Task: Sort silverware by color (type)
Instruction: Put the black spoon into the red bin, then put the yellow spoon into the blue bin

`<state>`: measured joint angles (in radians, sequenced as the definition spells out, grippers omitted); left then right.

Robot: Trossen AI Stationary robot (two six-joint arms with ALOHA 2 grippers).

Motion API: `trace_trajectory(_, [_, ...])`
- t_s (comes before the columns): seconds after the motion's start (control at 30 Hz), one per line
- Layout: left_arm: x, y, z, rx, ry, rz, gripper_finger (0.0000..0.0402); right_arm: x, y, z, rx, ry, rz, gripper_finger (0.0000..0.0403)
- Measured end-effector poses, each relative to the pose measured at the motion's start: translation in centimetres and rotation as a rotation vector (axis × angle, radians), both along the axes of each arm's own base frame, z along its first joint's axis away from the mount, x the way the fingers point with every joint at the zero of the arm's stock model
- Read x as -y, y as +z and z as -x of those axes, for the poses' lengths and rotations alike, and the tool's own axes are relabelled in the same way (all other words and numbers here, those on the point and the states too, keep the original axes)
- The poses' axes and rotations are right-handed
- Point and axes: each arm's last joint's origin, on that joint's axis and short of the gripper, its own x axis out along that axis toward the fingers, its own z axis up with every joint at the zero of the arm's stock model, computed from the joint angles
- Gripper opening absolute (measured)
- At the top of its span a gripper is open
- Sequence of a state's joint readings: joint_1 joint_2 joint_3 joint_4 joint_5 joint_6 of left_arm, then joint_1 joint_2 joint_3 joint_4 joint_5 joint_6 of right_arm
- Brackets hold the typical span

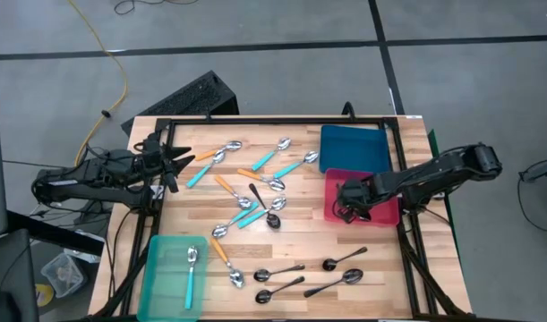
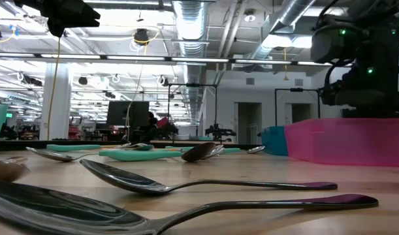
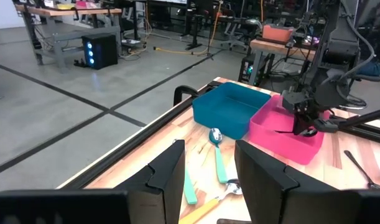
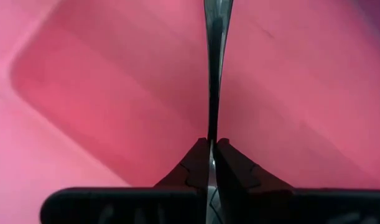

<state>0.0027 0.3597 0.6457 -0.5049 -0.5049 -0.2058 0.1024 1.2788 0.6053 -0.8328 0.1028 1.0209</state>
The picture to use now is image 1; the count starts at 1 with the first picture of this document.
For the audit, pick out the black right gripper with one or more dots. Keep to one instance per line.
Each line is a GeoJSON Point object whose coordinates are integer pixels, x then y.
{"type": "Point", "coordinates": [356, 192]}

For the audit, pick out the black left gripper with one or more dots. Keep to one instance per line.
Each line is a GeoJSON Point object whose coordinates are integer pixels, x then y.
{"type": "Point", "coordinates": [156, 154]}

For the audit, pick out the small black metal spoon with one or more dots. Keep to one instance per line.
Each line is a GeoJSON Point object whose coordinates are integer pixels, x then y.
{"type": "Point", "coordinates": [330, 265]}
{"type": "Point", "coordinates": [264, 296]}
{"type": "Point", "coordinates": [273, 220]}
{"type": "Point", "coordinates": [261, 275]}

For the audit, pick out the large black metal spoon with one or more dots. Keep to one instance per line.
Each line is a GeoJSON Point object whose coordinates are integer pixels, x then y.
{"type": "Point", "coordinates": [352, 276]}

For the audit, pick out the teal translucent plastic bin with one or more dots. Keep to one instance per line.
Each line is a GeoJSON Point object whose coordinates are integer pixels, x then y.
{"type": "Point", "coordinates": [161, 286]}

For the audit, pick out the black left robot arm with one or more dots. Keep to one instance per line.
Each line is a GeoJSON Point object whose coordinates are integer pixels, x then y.
{"type": "Point", "coordinates": [76, 183]}

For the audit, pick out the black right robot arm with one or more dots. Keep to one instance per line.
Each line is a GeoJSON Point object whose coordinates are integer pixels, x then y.
{"type": "Point", "coordinates": [434, 174]}

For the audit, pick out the pink translucent plastic bin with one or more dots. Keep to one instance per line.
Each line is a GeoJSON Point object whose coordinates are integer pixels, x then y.
{"type": "Point", "coordinates": [385, 214]}

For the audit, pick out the blue plastic bin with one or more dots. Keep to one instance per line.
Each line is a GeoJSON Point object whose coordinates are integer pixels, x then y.
{"type": "Point", "coordinates": [353, 147]}

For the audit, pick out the black perforated case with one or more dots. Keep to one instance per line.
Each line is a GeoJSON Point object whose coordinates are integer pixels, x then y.
{"type": "Point", "coordinates": [192, 96]}

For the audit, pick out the black desk bar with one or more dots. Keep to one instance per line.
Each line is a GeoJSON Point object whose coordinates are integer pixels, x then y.
{"type": "Point", "coordinates": [53, 232]}

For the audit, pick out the clear plastic container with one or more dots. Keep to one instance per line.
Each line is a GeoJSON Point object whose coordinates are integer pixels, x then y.
{"type": "Point", "coordinates": [62, 275]}

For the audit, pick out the yellow tape roll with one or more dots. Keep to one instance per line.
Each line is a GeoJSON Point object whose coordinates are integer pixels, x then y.
{"type": "Point", "coordinates": [45, 297]}

